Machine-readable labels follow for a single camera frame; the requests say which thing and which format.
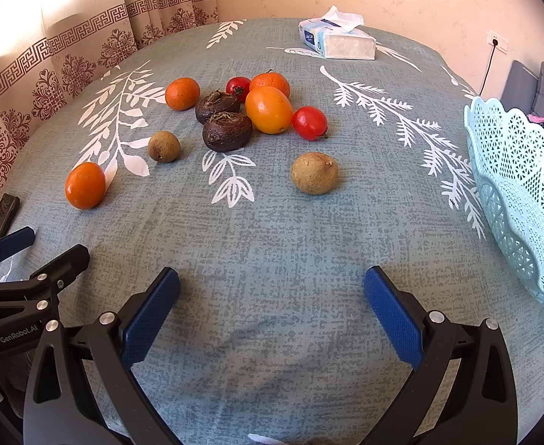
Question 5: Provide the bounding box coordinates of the small dark red tomato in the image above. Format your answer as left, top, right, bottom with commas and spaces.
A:
225, 76, 251, 103

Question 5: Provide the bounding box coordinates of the light blue plastic lattice basket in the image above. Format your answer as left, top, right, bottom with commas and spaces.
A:
464, 98, 544, 306

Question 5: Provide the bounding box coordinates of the large oval orange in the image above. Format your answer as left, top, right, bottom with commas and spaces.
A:
245, 86, 293, 135

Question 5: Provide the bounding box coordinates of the white tissue pack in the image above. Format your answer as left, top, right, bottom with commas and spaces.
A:
298, 5, 376, 60

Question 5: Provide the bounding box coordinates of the bright red tomato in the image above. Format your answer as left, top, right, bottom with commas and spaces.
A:
291, 106, 328, 142

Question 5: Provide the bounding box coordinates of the orange mandarin with stem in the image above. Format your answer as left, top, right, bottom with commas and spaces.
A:
250, 70, 290, 98

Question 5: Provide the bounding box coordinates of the round orange mandarin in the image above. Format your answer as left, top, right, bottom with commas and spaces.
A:
165, 78, 200, 112

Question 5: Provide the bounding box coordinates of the large tan kiwi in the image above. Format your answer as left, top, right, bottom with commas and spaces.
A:
290, 152, 338, 195

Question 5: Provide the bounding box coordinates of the small brown kiwi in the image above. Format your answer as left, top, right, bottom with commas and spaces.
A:
147, 131, 181, 163

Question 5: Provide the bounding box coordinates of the beige patterned curtain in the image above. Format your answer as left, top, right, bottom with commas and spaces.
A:
0, 0, 218, 194

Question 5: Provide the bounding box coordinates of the grey-green leaf-print tablecloth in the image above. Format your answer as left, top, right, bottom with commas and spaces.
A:
0, 19, 544, 444

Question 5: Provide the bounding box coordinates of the black power cable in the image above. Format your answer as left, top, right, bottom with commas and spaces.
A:
478, 40, 499, 98

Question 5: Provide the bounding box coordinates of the dark brown wrinkled fruit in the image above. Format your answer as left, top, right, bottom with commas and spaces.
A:
202, 112, 253, 153
195, 90, 241, 123

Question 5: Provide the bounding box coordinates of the small orange kumquat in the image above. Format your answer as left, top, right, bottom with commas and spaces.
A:
65, 162, 106, 210

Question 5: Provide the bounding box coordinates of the white wall socket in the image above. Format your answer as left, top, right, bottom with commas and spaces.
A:
487, 30, 509, 53

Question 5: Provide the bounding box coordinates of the grey upholstered bed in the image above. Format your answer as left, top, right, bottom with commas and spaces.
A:
500, 60, 540, 116

